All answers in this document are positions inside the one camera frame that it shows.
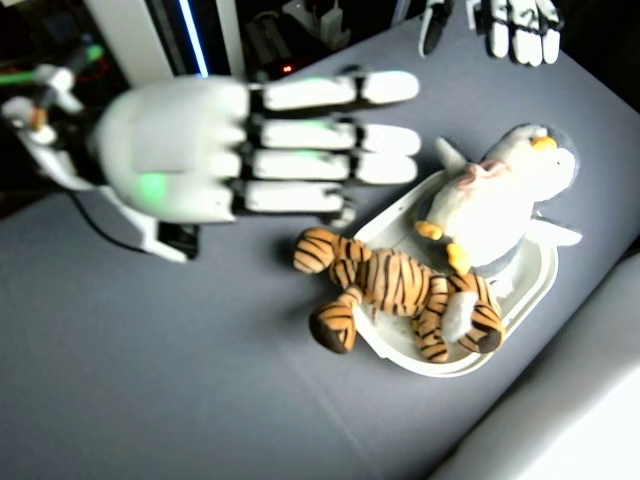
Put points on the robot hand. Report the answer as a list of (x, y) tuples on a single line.
[(525, 35), (175, 145)]

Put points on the grey bracket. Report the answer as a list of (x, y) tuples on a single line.
[(330, 25)]

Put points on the orange striped tiger plush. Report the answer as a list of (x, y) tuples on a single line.
[(390, 275)]

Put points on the black device with red light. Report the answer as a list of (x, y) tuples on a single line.
[(272, 40)]

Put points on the grey table cloth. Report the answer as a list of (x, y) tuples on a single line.
[(150, 375)]

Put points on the white pillar with blue light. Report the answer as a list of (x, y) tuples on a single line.
[(130, 35)]

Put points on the white board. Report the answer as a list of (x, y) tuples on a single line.
[(575, 400)]

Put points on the white penguin plush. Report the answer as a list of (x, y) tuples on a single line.
[(480, 215)]

